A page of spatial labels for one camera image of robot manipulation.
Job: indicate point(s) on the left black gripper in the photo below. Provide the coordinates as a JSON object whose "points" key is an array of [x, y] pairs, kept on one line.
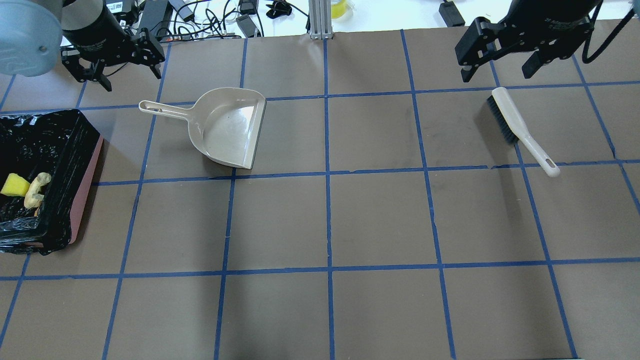
{"points": [[98, 29]]}

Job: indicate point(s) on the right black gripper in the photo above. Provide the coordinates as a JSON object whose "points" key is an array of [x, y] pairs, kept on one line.
{"points": [[547, 22]]}

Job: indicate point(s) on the white hand brush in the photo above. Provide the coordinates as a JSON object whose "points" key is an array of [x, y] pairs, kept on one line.
{"points": [[513, 127]]}

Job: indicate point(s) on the beige plastic dustpan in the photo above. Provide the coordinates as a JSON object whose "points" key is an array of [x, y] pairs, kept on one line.
{"points": [[224, 124]]}

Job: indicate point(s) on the yellow sponge piece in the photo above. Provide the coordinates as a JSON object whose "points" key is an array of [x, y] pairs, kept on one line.
{"points": [[15, 186]]}

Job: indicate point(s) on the twisted bread piece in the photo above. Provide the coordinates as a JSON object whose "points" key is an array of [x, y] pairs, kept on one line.
{"points": [[34, 197]]}

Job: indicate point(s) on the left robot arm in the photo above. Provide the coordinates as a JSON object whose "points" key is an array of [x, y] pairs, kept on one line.
{"points": [[31, 36]]}

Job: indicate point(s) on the pink bin with black bag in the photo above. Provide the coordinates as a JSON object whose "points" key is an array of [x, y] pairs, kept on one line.
{"points": [[47, 163]]}

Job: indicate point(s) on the black router box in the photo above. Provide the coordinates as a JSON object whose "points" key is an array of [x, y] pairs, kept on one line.
{"points": [[124, 11]]}

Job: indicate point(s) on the black power adapter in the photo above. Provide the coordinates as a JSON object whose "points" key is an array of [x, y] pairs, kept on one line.
{"points": [[154, 16]]}

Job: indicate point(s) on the black power brick right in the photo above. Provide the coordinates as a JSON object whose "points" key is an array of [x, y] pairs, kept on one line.
{"points": [[450, 14]]}

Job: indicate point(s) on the yellow tape roll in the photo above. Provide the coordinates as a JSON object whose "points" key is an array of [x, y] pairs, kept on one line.
{"points": [[340, 9]]}

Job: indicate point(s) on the aluminium frame post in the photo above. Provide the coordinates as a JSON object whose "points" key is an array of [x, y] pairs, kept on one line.
{"points": [[320, 20]]}

